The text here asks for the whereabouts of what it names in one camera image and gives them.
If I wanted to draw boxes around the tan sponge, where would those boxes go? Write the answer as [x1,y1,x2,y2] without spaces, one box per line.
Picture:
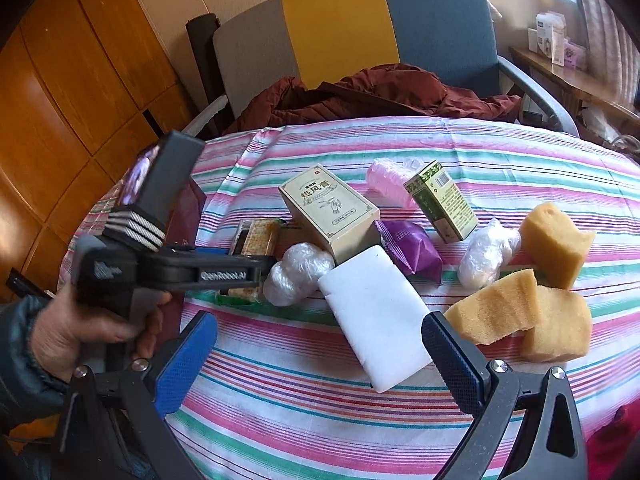
[521,285,592,362]
[445,269,542,344]
[520,203,596,290]

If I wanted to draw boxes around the white foam block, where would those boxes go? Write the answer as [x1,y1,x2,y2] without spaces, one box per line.
[318,245,432,393]

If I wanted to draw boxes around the white plastic bag ball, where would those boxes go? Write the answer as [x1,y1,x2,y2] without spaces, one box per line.
[458,218,522,290]
[262,242,335,307]

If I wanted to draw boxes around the cracker snack packet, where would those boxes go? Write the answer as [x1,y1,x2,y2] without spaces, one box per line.
[219,218,283,302]

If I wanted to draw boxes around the purple snack packet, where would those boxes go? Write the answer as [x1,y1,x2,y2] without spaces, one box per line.
[374,220,444,284]

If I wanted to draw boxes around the green white medicine box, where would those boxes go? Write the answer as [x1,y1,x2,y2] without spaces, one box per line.
[404,160,477,244]

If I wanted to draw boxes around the beige medicine box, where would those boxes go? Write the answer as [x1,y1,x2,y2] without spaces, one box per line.
[279,164,381,264]

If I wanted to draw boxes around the pink hair roller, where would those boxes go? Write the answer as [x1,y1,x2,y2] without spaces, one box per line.
[366,158,419,210]

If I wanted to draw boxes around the bare left hand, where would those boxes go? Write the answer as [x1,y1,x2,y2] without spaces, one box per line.
[29,284,172,382]

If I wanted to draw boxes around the striped pink green tablecloth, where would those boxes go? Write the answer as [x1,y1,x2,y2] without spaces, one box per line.
[56,115,640,480]

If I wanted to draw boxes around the dark puffer jacket sleeve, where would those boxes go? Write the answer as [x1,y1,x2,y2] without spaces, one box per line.
[0,296,68,434]

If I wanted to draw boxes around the orange wooden wardrobe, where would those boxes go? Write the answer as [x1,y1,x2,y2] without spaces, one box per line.
[1,0,196,290]

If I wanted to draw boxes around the maroon jacket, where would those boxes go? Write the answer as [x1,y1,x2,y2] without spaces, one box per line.
[226,63,522,133]

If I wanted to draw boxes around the wooden side shelf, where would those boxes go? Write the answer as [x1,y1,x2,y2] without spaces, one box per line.
[509,47,639,127]

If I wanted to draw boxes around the white boxes on shelf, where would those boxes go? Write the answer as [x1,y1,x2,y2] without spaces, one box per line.
[534,11,587,72]

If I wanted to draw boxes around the grey yellow blue chair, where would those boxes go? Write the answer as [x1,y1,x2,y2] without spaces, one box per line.
[186,0,578,136]

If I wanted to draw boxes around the pink patterned curtain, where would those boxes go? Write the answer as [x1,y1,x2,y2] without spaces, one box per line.
[576,0,639,104]

